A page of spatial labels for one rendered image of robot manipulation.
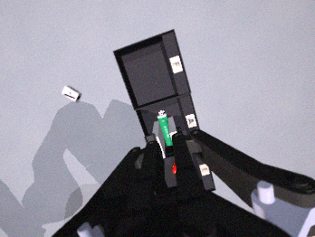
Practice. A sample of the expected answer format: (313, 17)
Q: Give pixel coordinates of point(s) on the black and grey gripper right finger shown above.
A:
(281, 197)

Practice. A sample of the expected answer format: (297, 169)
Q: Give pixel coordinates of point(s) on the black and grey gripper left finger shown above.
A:
(114, 198)

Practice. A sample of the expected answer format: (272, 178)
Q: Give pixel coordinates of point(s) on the black three-compartment bin rack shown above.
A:
(155, 78)

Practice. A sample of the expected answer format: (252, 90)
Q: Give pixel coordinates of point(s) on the green aa battery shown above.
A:
(163, 122)

